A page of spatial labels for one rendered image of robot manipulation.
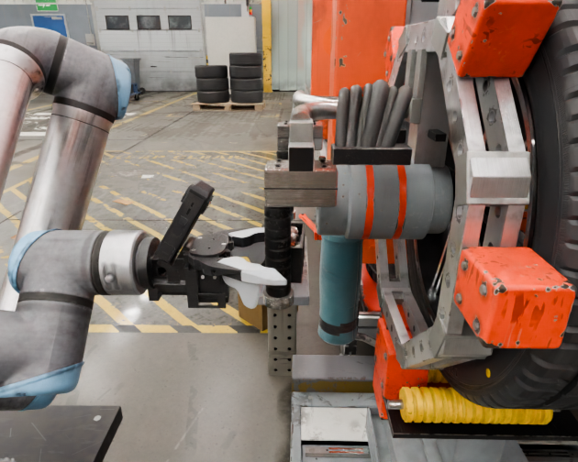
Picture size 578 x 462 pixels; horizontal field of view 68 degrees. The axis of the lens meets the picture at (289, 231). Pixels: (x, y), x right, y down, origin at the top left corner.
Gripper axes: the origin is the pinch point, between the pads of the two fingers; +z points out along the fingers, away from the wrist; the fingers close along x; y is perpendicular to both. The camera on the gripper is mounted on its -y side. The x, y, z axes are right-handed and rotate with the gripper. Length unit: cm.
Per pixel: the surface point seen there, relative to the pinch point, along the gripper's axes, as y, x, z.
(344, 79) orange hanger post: -19, -57, 12
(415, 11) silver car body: -50, -257, 76
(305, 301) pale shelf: 39, -51, 3
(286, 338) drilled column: 67, -70, -2
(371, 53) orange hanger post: -25, -57, 18
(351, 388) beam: 74, -54, 19
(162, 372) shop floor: 83, -71, -48
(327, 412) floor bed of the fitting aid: 75, -46, 11
